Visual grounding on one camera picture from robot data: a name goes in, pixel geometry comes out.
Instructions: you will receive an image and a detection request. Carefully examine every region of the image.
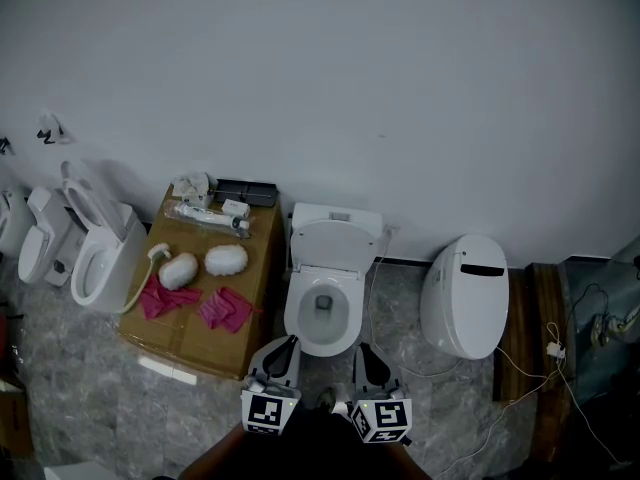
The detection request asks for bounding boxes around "small white box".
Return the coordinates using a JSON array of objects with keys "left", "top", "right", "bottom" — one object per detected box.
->
[{"left": 220, "top": 198, "right": 252, "bottom": 218}]

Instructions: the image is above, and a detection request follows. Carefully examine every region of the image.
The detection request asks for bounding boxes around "white toilet with raised lid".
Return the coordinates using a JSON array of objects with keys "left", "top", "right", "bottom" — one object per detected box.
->
[{"left": 60, "top": 159, "right": 148, "bottom": 315}]

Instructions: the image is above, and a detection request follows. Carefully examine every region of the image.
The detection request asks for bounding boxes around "white toilet at picture edge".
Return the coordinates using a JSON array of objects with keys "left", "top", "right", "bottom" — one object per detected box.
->
[{"left": 0, "top": 187, "right": 32, "bottom": 260}]

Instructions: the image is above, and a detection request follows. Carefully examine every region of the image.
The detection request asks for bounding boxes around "closed white smart toilet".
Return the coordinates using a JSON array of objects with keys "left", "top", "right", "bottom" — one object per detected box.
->
[{"left": 419, "top": 233, "right": 511, "bottom": 361}]

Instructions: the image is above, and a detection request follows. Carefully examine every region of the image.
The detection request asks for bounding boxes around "dark wooden platform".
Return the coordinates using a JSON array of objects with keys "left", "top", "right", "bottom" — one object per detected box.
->
[{"left": 491, "top": 262, "right": 574, "bottom": 463}]

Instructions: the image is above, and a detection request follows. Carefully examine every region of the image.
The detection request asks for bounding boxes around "white fluffy brush head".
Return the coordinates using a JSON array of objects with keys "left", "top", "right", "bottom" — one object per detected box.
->
[
  {"left": 203, "top": 243, "right": 250, "bottom": 277},
  {"left": 158, "top": 252, "right": 200, "bottom": 291}
]

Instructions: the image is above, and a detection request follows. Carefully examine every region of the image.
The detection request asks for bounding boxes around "black cable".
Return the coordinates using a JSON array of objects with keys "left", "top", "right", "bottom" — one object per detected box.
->
[{"left": 569, "top": 255, "right": 640, "bottom": 337}]

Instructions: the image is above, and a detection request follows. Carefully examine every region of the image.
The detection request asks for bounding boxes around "white toilet seat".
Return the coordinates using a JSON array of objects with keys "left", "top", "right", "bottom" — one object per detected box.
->
[{"left": 290, "top": 219, "right": 378, "bottom": 275}]

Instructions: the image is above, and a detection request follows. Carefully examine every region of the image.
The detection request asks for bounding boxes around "white toilet with closed lid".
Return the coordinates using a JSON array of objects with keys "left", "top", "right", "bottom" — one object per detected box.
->
[{"left": 17, "top": 185, "right": 87, "bottom": 288}]

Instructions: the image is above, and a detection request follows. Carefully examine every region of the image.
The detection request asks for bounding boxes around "clear bag with white parts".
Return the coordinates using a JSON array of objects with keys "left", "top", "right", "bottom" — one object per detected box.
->
[{"left": 164, "top": 199, "right": 252, "bottom": 240}]

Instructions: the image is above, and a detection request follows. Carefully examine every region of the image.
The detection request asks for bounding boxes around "person's left forearm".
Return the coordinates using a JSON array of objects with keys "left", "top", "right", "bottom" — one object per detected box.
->
[{"left": 178, "top": 425, "right": 249, "bottom": 480}]

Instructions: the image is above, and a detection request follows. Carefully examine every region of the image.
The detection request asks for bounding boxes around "grey blue cabinet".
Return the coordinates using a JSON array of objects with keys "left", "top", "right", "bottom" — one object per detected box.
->
[{"left": 556, "top": 235, "right": 640, "bottom": 405}]

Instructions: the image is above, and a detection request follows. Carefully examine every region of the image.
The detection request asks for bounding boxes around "black tray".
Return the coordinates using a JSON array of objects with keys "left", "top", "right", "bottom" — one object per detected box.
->
[{"left": 213, "top": 178, "right": 278, "bottom": 209}]

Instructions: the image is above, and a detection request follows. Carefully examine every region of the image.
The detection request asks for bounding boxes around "large brown cardboard box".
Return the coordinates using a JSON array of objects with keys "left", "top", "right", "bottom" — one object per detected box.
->
[{"left": 117, "top": 186, "right": 284, "bottom": 382}]

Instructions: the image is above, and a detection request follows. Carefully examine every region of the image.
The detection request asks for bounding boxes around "white toilet bowl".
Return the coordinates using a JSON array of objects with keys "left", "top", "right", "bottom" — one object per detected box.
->
[{"left": 283, "top": 263, "right": 365, "bottom": 359}]

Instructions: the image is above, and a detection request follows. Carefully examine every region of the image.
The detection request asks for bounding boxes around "small brown cardboard box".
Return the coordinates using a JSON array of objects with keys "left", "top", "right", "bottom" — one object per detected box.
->
[{"left": 0, "top": 376, "right": 35, "bottom": 460}]

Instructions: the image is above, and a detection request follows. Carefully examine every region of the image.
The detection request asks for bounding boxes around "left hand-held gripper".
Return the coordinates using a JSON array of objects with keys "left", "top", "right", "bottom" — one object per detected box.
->
[{"left": 241, "top": 334, "right": 303, "bottom": 438}]

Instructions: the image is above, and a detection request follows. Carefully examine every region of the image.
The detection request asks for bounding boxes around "pink cloth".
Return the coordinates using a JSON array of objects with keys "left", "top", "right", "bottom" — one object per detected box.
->
[
  {"left": 198, "top": 286, "right": 265, "bottom": 335},
  {"left": 138, "top": 273, "right": 204, "bottom": 321}
]

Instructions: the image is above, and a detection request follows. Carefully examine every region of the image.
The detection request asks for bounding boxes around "person's right forearm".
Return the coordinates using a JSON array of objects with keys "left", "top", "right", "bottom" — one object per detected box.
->
[{"left": 398, "top": 440, "right": 432, "bottom": 480}]

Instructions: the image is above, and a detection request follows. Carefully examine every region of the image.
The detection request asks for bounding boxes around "white long-handled brush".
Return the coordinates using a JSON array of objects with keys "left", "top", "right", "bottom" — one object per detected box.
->
[{"left": 116, "top": 243, "right": 173, "bottom": 315}]

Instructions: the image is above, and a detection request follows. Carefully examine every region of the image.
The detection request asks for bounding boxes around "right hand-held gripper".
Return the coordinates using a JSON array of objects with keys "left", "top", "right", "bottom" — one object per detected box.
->
[{"left": 349, "top": 344, "right": 414, "bottom": 445}]

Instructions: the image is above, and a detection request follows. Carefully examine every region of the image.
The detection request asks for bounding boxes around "crumpled white cloth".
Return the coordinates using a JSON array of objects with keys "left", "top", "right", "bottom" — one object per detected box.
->
[{"left": 172, "top": 170, "right": 211, "bottom": 205}]

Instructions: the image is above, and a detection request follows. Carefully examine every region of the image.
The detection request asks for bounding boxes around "person's dark clothing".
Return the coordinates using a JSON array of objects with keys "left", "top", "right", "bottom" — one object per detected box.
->
[{"left": 234, "top": 407, "right": 409, "bottom": 480}]

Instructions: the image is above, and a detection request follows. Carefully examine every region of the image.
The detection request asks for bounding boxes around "white power cable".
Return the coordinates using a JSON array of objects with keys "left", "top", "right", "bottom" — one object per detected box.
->
[{"left": 360, "top": 223, "right": 634, "bottom": 480}]

